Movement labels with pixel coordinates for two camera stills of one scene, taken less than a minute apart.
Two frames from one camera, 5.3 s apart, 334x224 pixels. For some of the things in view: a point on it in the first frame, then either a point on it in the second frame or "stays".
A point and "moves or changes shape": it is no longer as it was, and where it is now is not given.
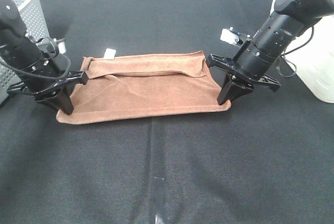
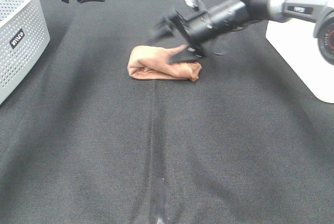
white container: [312, 56] stays
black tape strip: [158, 183] stays
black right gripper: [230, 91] → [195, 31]
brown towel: [130, 85] moves or changes shape
